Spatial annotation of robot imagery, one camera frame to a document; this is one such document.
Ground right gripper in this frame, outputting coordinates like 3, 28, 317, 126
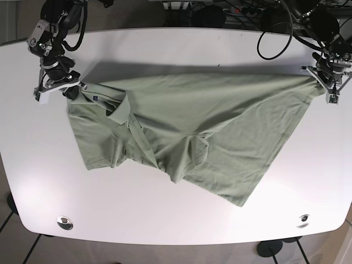
27, 19, 87, 105

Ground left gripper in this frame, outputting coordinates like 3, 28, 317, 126
299, 34, 351, 105

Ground sage green polo shirt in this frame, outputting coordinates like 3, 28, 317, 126
67, 73, 325, 207

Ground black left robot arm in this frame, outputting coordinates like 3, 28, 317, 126
287, 1, 351, 105

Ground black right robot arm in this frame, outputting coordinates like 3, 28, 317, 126
27, 1, 88, 104

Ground right silver table grommet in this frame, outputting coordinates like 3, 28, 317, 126
296, 214, 310, 229

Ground silver table grommet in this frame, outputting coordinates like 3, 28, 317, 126
296, 214, 310, 229
57, 216, 73, 230

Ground left silver table grommet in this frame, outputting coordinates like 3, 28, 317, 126
57, 216, 73, 230

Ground black round stand base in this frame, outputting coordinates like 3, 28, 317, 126
256, 240, 283, 258

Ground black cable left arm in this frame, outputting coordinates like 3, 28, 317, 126
257, 0, 322, 61

